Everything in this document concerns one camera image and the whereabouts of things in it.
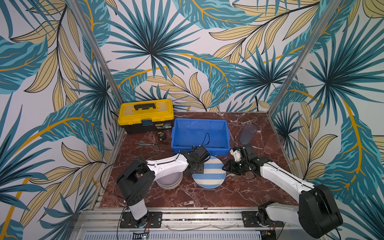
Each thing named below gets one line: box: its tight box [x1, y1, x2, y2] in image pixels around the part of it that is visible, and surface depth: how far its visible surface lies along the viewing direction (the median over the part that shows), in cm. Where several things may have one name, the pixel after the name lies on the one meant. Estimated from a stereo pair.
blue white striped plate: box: [192, 155, 227, 189], surface depth 85 cm
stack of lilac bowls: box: [155, 171, 183, 190], surface depth 79 cm
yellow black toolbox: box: [117, 99, 175, 134], surface depth 99 cm
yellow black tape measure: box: [157, 131, 167, 141], surface depth 105 cm
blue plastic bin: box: [171, 118, 231, 156], surface depth 108 cm
